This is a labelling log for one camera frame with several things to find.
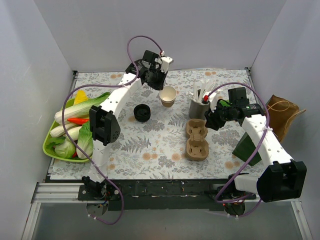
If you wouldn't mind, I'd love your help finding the white daikon radish toy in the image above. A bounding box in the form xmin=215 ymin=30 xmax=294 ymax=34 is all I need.
xmin=49 ymin=123 xmax=80 ymax=138

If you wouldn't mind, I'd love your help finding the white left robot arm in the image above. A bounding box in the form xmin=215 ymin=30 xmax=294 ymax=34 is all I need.
xmin=82 ymin=50 xmax=174 ymax=200

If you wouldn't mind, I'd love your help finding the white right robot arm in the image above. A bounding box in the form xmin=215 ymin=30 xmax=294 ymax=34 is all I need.
xmin=202 ymin=84 xmax=307 ymax=203

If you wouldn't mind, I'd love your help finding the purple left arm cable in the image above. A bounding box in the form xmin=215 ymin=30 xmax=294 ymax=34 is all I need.
xmin=61 ymin=35 xmax=165 ymax=225

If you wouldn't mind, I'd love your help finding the floral patterned table mat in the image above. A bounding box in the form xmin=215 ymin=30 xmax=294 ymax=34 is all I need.
xmin=49 ymin=69 xmax=281 ymax=180

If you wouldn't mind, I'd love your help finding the brown paper coffee cup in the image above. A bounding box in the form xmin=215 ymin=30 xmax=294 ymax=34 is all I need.
xmin=159 ymin=86 xmax=177 ymax=108

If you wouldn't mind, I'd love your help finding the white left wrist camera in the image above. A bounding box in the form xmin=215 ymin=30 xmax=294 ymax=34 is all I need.
xmin=154 ymin=56 xmax=174 ymax=74

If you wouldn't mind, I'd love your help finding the round green cabbage toy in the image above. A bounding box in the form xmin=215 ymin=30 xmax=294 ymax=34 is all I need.
xmin=54 ymin=139 xmax=76 ymax=159

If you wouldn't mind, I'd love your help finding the large napa cabbage toy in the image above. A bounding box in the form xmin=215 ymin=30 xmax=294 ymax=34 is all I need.
xmin=64 ymin=92 xmax=111 ymax=123

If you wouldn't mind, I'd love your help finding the aluminium frame rail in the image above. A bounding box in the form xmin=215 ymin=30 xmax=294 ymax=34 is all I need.
xmin=31 ymin=182 xmax=84 ymax=204

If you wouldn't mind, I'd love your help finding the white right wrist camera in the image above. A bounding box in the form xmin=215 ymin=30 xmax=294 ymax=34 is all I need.
xmin=201 ymin=91 xmax=219 ymax=112

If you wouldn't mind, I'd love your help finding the black lid stack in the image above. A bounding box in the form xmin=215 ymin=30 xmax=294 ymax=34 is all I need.
xmin=133 ymin=104 xmax=151 ymax=123

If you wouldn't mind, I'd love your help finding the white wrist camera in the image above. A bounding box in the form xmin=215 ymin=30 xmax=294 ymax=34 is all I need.
xmin=201 ymin=91 xmax=219 ymax=112
xmin=154 ymin=56 xmax=174 ymax=74

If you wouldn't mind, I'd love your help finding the green leafy lettuce toy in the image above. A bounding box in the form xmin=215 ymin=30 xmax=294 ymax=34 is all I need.
xmin=77 ymin=121 xmax=94 ymax=157

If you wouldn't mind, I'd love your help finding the grey straw holder cup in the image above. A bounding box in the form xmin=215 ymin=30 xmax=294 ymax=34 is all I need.
xmin=188 ymin=100 xmax=210 ymax=120

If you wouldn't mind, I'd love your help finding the dark green paper bag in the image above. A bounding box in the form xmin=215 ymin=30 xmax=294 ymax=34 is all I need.
xmin=232 ymin=132 xmax=256 ymax=162

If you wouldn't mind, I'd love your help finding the green plastic vegetable tray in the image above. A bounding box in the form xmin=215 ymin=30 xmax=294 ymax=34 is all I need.
xmin=43 ymin=98 xmax=95 ymax=162

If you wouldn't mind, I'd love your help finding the orange carrot toy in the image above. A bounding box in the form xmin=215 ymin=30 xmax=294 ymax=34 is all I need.
xmin=67 ymin=118 xmax=90 ymax=125

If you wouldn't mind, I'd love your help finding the brown cardboard cup carrier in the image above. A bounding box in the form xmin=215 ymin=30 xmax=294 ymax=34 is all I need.
xmin=185 ymin=118 xmax=209 ymax=162

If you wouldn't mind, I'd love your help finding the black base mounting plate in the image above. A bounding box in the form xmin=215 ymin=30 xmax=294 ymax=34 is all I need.
xmin=78 ymin=178 xmax=228 ymax=211

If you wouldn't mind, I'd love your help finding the yellow corn toy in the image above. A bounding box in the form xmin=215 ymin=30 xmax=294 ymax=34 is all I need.
xmin=73 ymin=90 xmax=89 ymax=105

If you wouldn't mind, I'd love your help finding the brown paper bag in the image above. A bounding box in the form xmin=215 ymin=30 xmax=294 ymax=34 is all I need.
xmin=266 ymin=95 xmax=306 ymax=143

